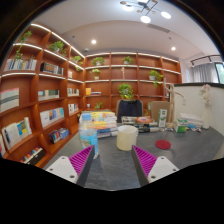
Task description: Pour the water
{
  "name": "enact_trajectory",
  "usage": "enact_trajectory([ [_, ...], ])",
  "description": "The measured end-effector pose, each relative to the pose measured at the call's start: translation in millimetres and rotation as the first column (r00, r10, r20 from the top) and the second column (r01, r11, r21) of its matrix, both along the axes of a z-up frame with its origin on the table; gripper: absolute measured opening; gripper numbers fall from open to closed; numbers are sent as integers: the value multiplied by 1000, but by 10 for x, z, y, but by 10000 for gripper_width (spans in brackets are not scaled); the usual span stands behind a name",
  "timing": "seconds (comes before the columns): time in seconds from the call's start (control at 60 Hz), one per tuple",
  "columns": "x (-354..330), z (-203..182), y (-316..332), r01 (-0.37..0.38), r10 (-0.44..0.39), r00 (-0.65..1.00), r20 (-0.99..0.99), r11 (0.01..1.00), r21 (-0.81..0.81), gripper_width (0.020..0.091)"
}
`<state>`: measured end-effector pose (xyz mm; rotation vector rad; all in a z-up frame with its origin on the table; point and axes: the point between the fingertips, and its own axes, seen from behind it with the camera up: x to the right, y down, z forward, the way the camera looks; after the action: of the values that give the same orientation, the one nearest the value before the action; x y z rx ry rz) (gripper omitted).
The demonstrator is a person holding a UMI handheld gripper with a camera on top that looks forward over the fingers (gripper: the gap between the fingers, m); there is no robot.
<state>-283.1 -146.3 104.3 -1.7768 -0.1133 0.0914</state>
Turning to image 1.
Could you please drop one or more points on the dark office chair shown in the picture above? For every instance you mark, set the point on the dark office chair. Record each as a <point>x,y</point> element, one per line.
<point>129,108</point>

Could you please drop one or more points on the cream cylindrical cup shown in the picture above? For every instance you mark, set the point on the cream cylindrical cup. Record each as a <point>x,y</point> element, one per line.
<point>126,138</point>

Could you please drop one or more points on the round recessed ceiling light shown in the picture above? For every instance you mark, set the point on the round recessed ceiling light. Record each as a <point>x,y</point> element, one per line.
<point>173,48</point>
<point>93,41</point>

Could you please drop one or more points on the clear water bottle blue cap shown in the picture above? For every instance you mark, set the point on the clear water bottle blue cap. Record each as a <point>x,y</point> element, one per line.
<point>88,138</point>

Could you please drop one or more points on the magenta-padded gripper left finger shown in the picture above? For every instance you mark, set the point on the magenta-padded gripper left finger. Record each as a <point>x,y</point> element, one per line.
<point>65,166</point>

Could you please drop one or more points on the window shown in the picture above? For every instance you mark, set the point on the window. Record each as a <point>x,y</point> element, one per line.
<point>220,72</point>

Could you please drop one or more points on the stack of colourful books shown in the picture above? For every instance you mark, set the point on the stack of colourful books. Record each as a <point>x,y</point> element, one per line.
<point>100,121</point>

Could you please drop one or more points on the wooden artist mannequin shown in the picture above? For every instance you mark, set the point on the wooden artist mannequin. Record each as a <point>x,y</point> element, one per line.
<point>171,103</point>

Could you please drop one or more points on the tall green white carton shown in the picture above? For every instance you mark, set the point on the tall green white carton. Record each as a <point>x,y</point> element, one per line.
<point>162,118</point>

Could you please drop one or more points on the small green white box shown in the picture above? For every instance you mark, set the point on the small green white box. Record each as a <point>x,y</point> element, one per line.
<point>181,129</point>

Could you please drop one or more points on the ceiling air vent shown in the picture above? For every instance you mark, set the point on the ceiling air vent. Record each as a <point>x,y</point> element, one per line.
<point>159,28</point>

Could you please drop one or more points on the branched ceiling lamp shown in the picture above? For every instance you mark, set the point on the branched ceiling lamp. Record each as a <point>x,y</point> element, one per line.
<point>145,18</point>

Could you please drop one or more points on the flat white boxes stack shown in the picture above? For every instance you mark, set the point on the flat white boxes stack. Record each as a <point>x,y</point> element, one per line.
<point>191,119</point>

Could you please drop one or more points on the flat round red coaster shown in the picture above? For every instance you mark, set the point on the flat round red coaster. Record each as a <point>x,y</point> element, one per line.
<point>163,144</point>

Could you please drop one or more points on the wooden shelf unit with books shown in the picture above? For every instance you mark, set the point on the wooden shelf unit with books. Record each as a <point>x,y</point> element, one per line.
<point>33,86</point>

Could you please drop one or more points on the tan chair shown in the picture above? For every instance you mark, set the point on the tan chair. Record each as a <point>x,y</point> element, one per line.
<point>160,108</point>

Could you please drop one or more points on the black ceiling track rail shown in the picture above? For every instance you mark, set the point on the black ceiling track rail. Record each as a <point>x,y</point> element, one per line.
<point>206,57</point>

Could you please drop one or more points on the white vase with flowers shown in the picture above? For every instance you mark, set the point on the white vase with flowers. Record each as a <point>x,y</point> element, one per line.
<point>206,116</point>

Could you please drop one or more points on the white desk partition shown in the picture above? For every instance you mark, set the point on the white desk partition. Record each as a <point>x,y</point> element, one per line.
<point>191,100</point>

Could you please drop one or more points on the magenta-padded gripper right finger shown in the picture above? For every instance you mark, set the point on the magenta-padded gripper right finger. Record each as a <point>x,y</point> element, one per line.
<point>160,166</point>

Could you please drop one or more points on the grey curtain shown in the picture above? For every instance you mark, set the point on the grey curtain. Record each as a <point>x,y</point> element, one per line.
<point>205,72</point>

